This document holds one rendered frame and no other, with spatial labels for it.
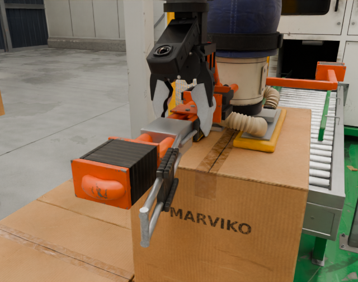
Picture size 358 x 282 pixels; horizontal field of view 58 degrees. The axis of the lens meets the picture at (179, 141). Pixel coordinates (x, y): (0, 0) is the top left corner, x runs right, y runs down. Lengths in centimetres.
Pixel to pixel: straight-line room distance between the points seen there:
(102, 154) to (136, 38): 194
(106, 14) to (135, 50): 1041
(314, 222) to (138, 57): 153
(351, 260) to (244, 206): 144
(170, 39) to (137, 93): 189
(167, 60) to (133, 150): 13
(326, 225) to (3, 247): 119
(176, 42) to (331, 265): 172
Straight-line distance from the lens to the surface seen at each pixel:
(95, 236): 119
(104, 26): 1279
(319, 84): 95
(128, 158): 37
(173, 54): 44
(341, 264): 205
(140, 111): 238
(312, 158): 186
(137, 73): 233
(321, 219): 145
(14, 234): 129
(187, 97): 67
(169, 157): 37
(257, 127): 76
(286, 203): 69
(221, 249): 79
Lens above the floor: 125
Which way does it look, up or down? 21 degrees down
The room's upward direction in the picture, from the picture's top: straight up
